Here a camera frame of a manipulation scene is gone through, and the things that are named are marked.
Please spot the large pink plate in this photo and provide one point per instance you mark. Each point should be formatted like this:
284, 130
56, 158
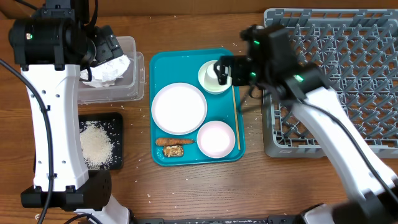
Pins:
179, 108

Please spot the grey plastic dish rack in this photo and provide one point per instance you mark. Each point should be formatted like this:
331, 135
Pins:
357, 50

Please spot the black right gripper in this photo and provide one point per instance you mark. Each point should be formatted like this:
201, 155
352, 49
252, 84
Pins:
237, 63

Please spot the clear plastic bin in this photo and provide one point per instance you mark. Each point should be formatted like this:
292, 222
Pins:
129, 87

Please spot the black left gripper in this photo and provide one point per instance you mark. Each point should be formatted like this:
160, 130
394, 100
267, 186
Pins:
107, 45

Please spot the black tray bin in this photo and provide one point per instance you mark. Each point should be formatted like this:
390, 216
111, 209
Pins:
115, 124

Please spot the cream bowl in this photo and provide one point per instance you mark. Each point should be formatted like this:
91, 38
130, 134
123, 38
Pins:
201, 76

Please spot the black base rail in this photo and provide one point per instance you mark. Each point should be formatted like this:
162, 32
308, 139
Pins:
273, 219

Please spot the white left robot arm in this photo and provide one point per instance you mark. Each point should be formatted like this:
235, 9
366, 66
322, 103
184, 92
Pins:
51, 48

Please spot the wooden chopstick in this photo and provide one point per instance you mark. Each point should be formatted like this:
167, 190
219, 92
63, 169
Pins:
236, 118

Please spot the white napkin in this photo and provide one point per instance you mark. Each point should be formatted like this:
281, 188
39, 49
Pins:
106, 74

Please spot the orange carrot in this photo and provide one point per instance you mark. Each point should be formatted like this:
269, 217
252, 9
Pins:
173, 141

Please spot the white plastic cup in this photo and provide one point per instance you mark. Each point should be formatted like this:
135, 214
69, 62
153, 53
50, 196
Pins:
211, 78

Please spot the pile of white rice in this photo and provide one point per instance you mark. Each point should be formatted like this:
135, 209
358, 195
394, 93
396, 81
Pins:
96, 146

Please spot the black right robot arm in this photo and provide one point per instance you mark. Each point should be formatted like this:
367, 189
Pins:
271, 64

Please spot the brown food scrap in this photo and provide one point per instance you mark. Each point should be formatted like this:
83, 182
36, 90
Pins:
173, 151

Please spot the teal plastic tray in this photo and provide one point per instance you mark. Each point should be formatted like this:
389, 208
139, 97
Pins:
182, 67

